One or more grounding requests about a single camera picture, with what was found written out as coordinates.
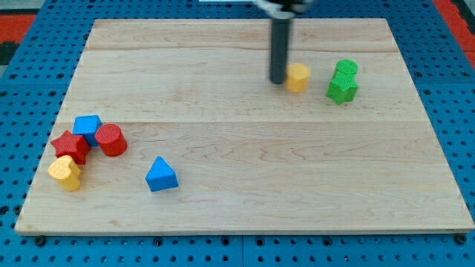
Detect blue cube block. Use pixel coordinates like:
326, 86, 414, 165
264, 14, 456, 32
73, 114, 102, 147

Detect green star block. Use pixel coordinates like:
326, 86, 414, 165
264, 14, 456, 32
327, 74, 358, 105

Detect yellow hexagon block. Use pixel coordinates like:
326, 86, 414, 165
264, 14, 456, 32
285, 63, 310, 93

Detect red cylinder block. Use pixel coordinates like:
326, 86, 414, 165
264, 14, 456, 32
95, 123, 128, 156

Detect wooden board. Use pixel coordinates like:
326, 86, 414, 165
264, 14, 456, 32
16, 19, 474, 236

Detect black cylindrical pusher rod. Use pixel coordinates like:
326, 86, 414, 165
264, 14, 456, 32
269, 19, 291, 85

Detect red star block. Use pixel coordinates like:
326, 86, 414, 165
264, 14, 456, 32
50, 130, 91, 165

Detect green cylinder block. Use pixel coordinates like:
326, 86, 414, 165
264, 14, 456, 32
332, 59, 358, 78

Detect yellow heart block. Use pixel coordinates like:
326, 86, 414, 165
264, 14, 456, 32
47, 155, 81, 191

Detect blue triangle block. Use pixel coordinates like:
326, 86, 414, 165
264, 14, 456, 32
145, 156, 179, 192

